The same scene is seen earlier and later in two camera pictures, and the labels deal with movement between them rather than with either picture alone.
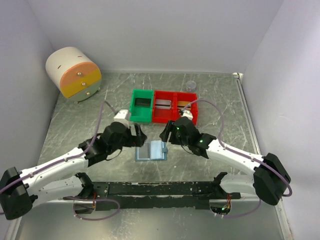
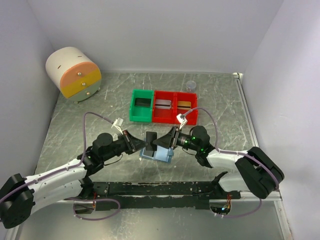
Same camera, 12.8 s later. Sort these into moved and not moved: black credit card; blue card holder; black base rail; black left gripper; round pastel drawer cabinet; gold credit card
Moved: black left gripper; blue card holder
Not moved: round pastel drawer cabinet; black base rail; gold credit card; black credit card
